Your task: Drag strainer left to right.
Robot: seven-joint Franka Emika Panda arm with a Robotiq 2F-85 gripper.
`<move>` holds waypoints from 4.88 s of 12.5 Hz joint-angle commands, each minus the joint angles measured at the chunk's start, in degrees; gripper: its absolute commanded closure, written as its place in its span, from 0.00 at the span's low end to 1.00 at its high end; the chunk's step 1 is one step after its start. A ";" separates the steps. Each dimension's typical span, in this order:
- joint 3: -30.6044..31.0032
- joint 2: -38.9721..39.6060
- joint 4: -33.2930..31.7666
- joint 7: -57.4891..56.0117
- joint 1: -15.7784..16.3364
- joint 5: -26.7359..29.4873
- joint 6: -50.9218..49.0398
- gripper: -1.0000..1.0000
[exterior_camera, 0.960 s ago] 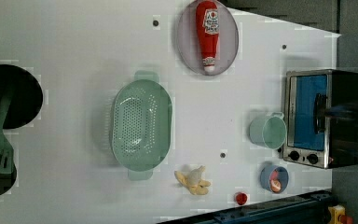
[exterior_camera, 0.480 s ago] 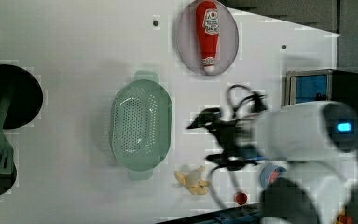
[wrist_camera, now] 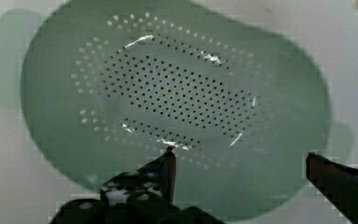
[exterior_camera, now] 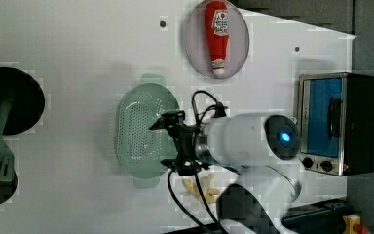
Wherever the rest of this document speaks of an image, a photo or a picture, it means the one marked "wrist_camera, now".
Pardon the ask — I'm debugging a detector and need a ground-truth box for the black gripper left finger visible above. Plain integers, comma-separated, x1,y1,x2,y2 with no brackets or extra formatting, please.
100,147,176,207

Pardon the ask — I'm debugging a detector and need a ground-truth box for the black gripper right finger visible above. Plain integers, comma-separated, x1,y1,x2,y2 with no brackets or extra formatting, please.
306,153,358,224

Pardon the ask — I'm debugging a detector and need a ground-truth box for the green plastic strainer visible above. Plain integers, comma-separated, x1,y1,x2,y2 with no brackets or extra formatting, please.
0,0,338,222

